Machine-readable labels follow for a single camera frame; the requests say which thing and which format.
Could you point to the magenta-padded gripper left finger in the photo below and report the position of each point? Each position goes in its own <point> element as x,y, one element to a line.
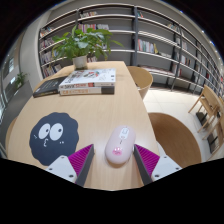
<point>79,160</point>

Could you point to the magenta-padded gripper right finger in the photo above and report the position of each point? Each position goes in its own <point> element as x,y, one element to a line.
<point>150,160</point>

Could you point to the pink computer mouse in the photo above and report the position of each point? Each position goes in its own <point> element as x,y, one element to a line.
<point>120,145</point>

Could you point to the dark cartoon-face mouse pad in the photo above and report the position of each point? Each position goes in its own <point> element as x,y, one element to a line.
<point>63,143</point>

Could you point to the thick book with brown spine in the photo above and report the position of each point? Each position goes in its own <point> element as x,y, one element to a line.
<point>86,91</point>

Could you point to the black book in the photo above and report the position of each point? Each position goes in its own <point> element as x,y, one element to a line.
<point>48,87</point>

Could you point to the group of wooden chairs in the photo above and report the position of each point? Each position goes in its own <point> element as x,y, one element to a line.
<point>208,103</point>

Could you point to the white illustrated-cover book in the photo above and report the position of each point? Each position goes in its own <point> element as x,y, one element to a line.
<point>90,77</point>

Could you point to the small green plant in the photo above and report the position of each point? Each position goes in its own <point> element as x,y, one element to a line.
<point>20,79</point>

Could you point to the green potted plant white pot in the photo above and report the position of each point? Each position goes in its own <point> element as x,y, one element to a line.
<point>81,43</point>

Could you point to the grey bookshelf unit with books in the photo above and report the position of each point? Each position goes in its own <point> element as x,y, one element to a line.
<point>156,30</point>

